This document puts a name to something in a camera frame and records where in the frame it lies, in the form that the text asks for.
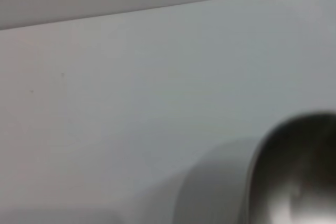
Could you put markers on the stainless steel mixing bowl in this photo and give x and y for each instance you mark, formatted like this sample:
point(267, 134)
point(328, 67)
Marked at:
point(302, 155)

